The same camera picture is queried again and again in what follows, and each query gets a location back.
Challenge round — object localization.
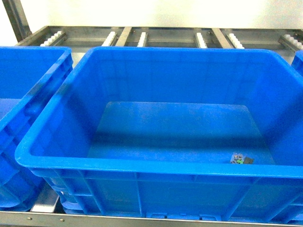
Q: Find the yellow mushroom push button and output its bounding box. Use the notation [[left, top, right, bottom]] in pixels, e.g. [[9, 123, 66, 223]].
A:
[[230, 153, 254, 165]]

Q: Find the large blue crate centre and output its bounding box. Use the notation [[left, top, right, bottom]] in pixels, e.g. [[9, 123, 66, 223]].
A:
[[15, 47, 303, 224]]

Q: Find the blue crate left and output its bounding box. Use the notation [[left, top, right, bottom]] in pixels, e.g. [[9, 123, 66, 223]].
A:
[[0, 46, 73, 211]]

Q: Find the blue crate right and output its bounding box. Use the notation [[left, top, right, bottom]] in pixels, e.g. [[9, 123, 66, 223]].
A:
[[292, 50, 303, 76]]

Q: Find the metal roller rack frame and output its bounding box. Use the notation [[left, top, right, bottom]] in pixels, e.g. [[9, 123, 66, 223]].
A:
[[0, 0, 303, 227]]

